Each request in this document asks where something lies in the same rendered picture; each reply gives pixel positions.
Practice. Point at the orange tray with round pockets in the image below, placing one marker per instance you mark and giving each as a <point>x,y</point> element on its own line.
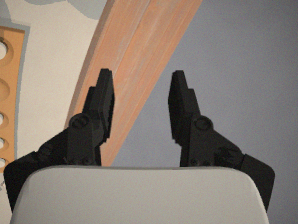
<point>9,68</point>

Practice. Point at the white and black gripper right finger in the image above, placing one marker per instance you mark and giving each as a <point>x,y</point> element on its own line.
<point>200,143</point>

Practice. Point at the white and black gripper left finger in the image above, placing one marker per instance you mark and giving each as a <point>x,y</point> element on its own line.
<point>79,144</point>

